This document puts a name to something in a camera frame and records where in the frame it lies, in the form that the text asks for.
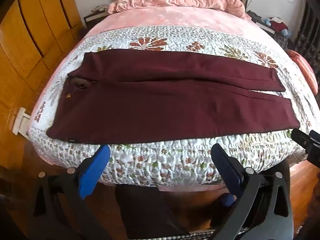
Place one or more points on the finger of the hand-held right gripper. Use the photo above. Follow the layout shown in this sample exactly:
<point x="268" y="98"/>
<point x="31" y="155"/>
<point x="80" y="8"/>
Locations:
<point x="301" y="137"/>
<point x="315" y="134"/>

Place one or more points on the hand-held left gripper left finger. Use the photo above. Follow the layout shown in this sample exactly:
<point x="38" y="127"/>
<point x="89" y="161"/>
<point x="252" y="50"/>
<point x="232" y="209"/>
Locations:
<point x="95" y="170"/>

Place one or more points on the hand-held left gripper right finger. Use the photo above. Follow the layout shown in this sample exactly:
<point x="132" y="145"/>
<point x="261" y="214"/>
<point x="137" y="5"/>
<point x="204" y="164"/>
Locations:
<point x="228" y="170"/>

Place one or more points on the maroon pants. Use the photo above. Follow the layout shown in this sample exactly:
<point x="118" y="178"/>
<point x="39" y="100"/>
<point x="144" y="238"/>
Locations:
<point x="162" y="105"/>

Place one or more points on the blue slipper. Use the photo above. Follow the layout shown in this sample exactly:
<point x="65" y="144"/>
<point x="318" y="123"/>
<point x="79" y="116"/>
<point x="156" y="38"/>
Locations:
<point x="228" y="200"/>

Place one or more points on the person's dark trouser leg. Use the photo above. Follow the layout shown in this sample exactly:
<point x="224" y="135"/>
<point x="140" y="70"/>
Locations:
<point x="147" y="210"/>

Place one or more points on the floral quilted bedspread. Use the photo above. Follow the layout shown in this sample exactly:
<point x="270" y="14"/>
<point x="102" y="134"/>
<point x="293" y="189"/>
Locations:
<point x="162" y="162"/>

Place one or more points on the pink striped pillow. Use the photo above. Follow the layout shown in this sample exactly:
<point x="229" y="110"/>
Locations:
<point x="303" y="67"/>

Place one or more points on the dark patterned curtain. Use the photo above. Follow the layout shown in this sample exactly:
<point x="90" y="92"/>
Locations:
<point x="308" y="37"/>

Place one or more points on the dark red cloth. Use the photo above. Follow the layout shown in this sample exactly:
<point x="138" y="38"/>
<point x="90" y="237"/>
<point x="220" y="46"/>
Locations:
<point x="278" y="26"/>

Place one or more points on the cluttered dark nightstand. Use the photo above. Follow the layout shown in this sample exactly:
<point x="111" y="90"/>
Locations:
<point x="262" y="26"/>

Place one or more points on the wooden wardrobe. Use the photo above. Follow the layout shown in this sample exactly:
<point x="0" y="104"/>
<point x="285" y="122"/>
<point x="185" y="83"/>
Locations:
<point x="27" y="55"/>

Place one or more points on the pink bed sheet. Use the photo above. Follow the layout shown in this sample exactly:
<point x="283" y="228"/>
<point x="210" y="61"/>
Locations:
<point x="175" y="17"/>

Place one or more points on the white plastic bracket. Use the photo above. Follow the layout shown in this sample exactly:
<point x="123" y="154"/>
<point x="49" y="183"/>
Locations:
<point x="21" y="120"/>

